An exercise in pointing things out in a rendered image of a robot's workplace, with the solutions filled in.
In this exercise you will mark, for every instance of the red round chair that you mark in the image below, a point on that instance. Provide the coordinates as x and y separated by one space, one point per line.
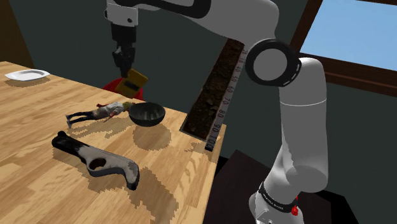
112 85

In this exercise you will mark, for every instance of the black bowl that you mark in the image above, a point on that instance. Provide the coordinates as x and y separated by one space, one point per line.
146 115

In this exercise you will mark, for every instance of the wooden table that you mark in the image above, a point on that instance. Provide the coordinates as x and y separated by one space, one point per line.
37 186

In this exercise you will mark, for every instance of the person figure in white coat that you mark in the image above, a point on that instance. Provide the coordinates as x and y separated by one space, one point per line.
108 109

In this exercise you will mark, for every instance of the yellow box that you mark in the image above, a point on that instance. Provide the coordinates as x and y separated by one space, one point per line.
136 83

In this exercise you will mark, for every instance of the white plate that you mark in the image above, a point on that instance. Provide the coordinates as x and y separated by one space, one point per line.
27 74

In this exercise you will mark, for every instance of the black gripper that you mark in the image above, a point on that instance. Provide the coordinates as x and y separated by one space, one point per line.
123 34

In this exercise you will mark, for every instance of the long brown box with ruler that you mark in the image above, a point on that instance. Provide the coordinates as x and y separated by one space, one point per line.
211 99

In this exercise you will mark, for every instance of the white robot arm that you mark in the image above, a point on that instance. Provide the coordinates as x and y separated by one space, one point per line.
302 124

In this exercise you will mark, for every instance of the window with brown frame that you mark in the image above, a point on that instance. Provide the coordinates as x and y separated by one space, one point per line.
353 34

